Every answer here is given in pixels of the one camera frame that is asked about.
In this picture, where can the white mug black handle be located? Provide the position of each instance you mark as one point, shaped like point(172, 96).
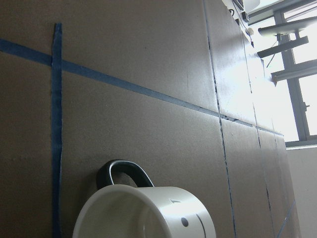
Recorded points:
point(128, 205)

